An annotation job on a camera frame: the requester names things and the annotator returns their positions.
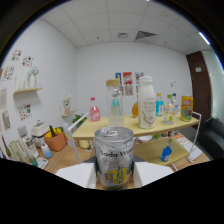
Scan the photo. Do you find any clear bottle green cap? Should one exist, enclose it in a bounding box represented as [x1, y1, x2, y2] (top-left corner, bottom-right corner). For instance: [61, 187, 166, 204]
[163, 94, 175, 126]

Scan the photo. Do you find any green potted plant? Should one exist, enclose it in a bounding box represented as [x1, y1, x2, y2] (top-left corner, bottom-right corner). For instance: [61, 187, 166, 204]
[71, 113, 88, 129]

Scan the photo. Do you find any white flower vase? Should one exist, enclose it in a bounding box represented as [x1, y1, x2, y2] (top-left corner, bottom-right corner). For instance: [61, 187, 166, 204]
[28, 65, 40, 89]

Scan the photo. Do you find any orange round bottle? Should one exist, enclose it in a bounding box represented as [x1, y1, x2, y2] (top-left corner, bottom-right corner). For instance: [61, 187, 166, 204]
[131, 99, 139, 118]

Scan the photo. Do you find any ceiling light strip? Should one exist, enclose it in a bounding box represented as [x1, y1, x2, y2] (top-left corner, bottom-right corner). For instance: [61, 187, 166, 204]
[198, 31, 212, 46]

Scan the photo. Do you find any colourful poster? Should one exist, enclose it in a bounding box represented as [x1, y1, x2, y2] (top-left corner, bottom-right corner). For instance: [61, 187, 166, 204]
[134, 71, 145, 84]

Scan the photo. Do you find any small teal bottle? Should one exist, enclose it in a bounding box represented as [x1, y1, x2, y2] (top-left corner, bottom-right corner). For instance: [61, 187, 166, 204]
[155, 92, 165, 118]

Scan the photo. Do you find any two-tier wooden shelf rack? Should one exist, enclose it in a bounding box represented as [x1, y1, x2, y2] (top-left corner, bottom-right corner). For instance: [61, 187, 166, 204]
[63, 111, 203, 164]

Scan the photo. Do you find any gray printed poster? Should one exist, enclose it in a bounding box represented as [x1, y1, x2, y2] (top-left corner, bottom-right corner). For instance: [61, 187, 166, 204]
[124, 85, 134, 97]

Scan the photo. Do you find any large white bottle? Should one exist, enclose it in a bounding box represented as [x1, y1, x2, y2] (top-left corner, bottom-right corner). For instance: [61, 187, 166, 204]
[137, 75, 157, 130]

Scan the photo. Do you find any yellow printed can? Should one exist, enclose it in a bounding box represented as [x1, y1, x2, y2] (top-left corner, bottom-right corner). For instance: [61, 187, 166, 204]
[180, 95, 194, 122]

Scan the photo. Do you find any orange printed paper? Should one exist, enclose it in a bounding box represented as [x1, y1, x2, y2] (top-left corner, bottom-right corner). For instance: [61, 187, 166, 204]
[174, 133, 194, 148]

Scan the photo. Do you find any black chair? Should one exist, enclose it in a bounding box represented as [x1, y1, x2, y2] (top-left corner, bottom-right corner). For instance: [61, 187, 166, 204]
[196, 116, 224, 159]

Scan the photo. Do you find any white flat tray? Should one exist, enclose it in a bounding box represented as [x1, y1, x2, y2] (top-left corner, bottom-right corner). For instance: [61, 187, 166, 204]
[35, 157, 49, 169]

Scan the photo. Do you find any small clear bottle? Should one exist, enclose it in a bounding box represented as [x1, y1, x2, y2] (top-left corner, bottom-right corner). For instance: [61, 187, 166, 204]
[171, 92, 179, 116]

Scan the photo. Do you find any pink liquid bottle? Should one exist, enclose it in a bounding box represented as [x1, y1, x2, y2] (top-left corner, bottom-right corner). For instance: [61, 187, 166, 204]
[89, 96, 101, 123]

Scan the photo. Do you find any small blue white bottle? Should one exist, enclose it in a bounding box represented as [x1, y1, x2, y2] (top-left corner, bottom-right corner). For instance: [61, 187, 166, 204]
[40, 143, 53, 160]

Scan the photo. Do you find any blue liquid bottle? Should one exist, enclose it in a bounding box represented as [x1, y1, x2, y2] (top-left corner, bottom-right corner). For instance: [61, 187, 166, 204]
[160, 139, 173, 163]

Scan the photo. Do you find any ceiling air vent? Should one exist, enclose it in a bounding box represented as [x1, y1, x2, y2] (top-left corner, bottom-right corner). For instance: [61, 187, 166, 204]
[134, 30, 158, 42]

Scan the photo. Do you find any blue poster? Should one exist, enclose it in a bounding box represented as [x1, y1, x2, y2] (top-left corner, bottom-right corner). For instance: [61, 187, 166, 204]
[114, 72, 123, 86]

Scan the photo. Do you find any red poster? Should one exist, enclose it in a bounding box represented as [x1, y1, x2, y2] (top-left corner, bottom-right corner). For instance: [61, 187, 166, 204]
[122, 71, 134, 86]

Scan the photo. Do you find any small flower vase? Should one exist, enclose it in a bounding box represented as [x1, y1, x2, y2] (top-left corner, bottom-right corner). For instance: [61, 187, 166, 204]
[62, 94, 73, 115]

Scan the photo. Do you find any soda water can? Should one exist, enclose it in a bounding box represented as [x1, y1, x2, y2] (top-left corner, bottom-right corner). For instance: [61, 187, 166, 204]
[93, 125, 135, 191]

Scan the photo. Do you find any small wooden wall shelf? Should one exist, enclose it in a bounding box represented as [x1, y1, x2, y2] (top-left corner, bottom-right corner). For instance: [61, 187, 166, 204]
[60, 109, 78, 118]

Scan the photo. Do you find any brown door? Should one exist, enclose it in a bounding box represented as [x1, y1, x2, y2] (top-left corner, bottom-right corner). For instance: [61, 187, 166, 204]
[185, 50, 213, 123]

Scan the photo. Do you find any white bowl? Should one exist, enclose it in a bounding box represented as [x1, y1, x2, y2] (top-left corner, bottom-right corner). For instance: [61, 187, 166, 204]
[137, 134, 153, 144]

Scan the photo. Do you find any colourful wall picture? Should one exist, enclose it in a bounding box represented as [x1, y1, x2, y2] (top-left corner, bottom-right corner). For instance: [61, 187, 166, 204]
[2, 65, 16, 82]
[18, 103, 33, 121]
[11, 49, 23, 62]
[21, 55, 34, 69]

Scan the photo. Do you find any white kettle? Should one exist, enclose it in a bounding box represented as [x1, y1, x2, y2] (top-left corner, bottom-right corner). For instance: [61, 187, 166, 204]
[30, 119, 50, 148]

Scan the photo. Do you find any glass jar cork lid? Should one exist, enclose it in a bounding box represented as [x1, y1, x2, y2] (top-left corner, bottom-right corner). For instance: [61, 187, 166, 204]
[105, 78, 125, 128]

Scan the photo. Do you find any orange basket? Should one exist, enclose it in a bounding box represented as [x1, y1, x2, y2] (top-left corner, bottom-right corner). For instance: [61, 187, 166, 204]
[43, 125, 68, 153]

